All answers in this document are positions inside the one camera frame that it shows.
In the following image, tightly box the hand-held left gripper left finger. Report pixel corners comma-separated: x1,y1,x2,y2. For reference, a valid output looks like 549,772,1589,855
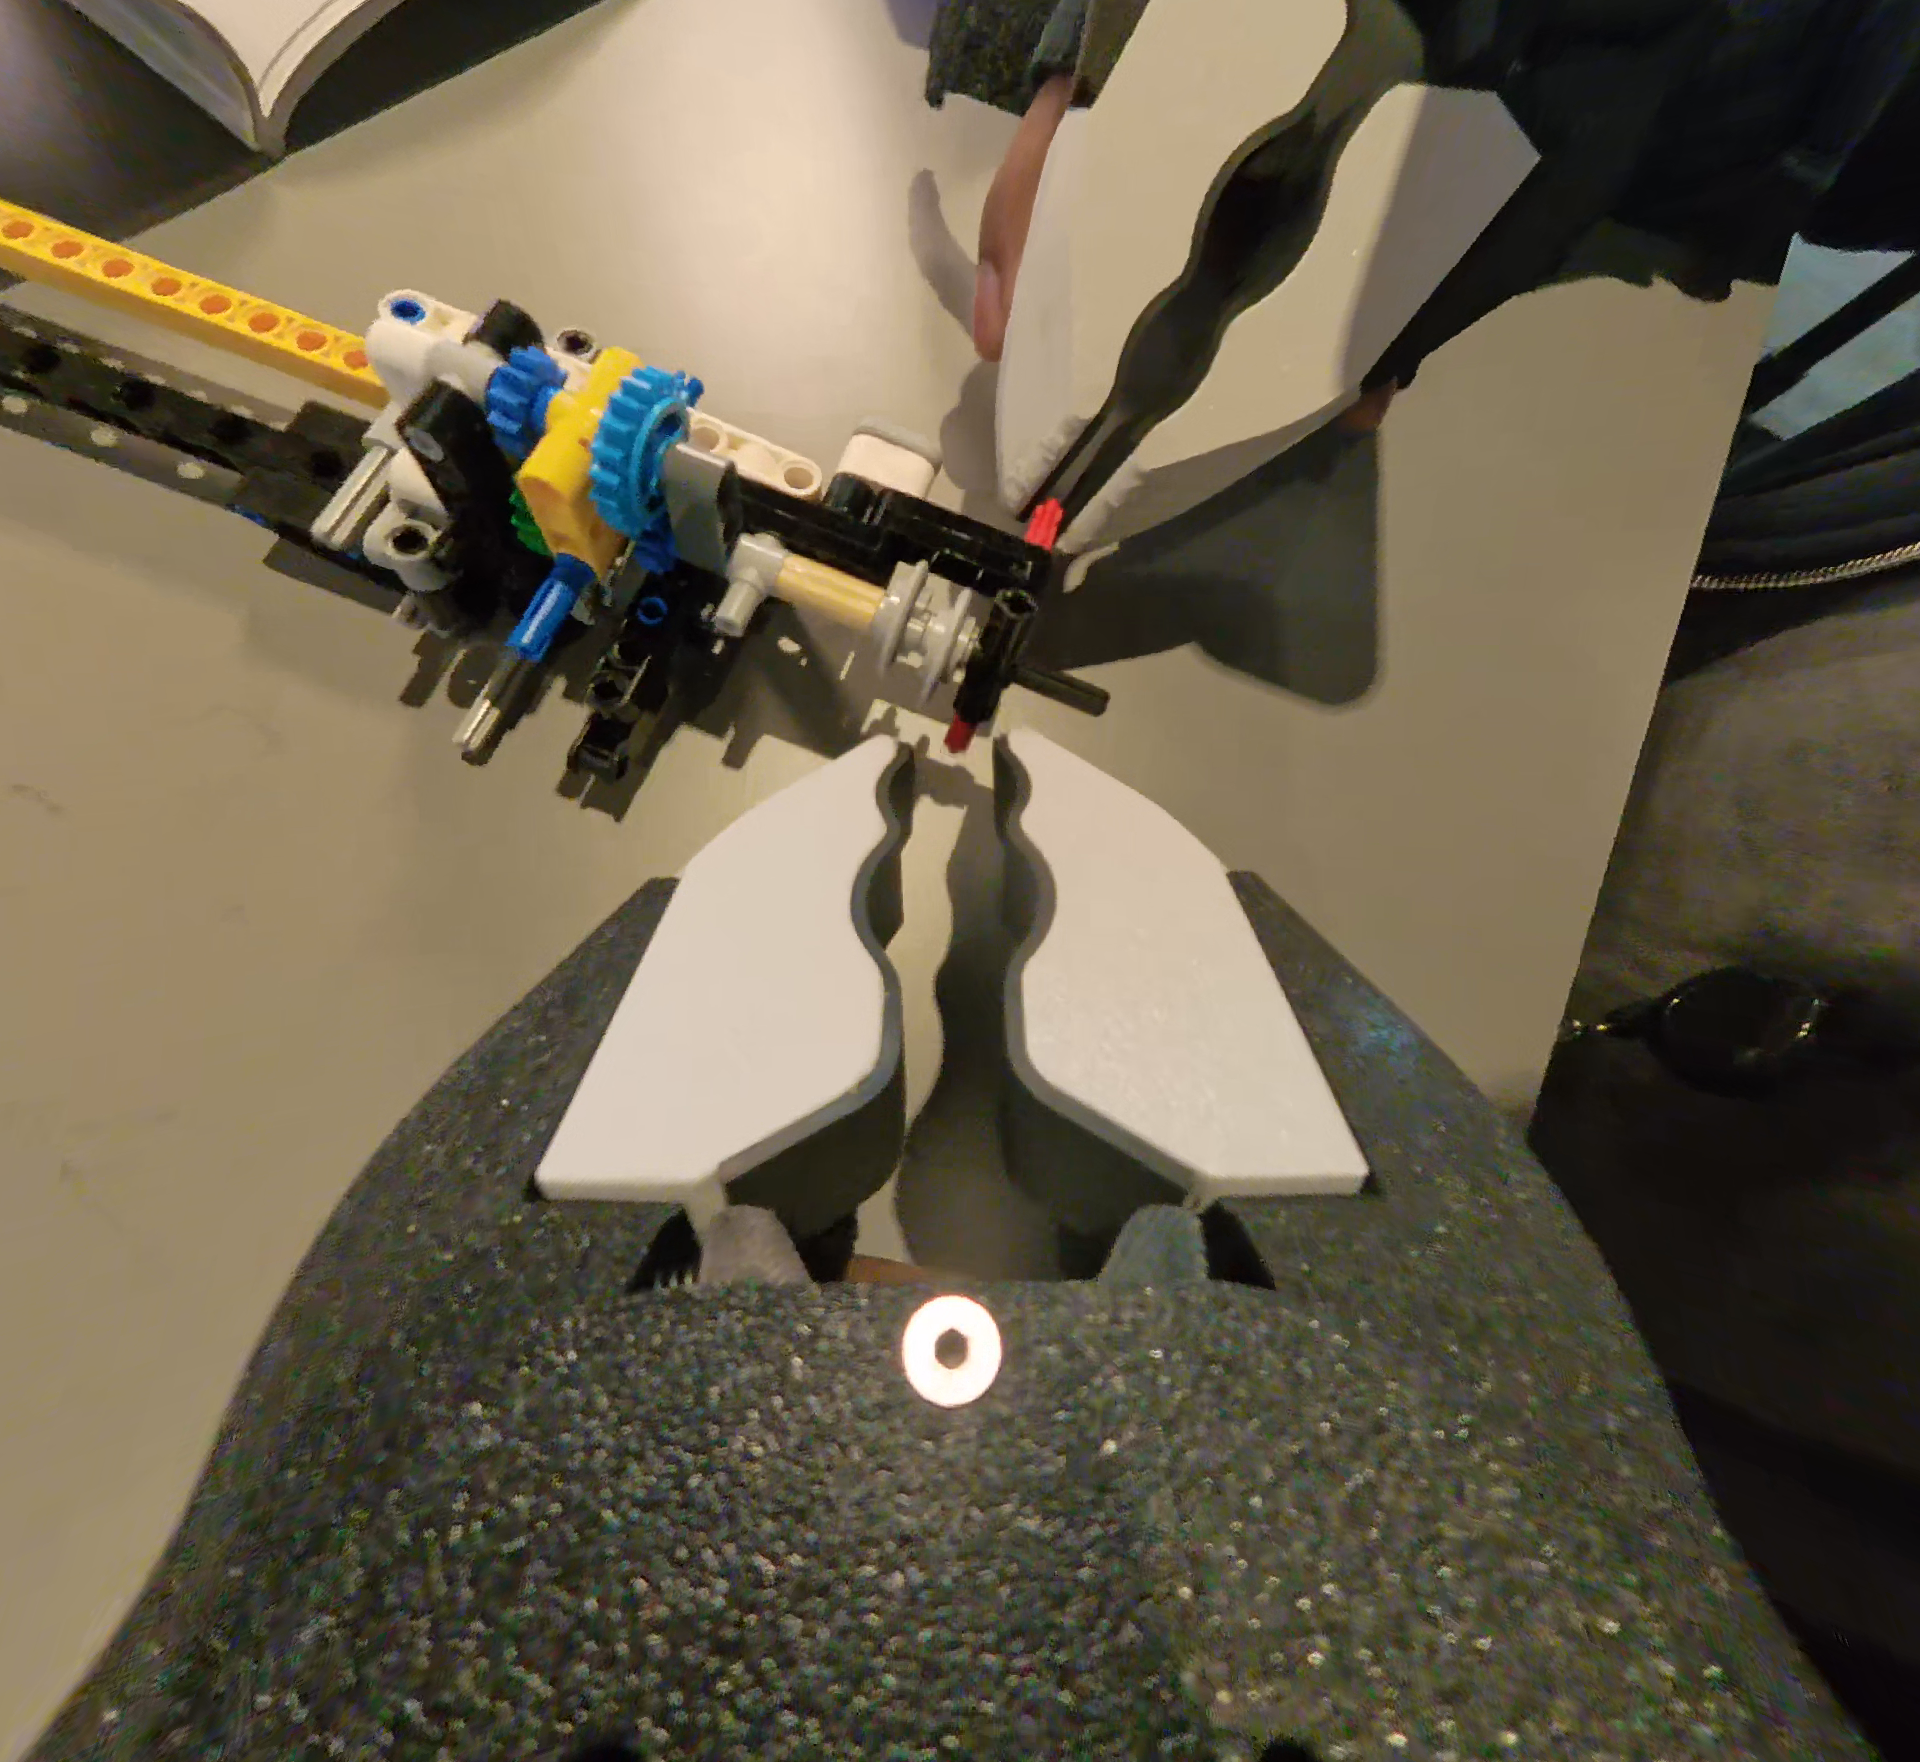
531,738,920,1208

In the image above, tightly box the person's right forearm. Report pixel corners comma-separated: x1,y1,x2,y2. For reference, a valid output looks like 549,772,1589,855
1648,0,1920,293

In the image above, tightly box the black lego connector piece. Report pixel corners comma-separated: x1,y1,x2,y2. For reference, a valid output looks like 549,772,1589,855
945,590,1041,752

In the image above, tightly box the thin beaded cord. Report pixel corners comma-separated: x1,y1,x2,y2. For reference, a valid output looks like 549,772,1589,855
1690,541,1920,593

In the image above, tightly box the multicoloured lego technic model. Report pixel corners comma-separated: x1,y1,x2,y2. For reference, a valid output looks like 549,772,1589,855
0,198,1114,780

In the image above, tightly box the black glossy round object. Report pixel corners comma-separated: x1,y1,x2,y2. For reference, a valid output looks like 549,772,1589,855
1561,962,1837,1098

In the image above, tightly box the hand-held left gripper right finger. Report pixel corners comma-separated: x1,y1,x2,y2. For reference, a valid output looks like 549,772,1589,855
990,724,1369,1208

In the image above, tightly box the black chair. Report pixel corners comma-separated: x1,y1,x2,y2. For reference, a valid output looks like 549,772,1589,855
1693,261,1920,635

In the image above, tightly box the person's right hand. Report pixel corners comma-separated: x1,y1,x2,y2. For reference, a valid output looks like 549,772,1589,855
970,74,1082,368

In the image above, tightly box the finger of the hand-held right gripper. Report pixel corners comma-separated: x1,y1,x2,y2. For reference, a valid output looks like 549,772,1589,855
990,0,1350,524
1048,79,1549,552

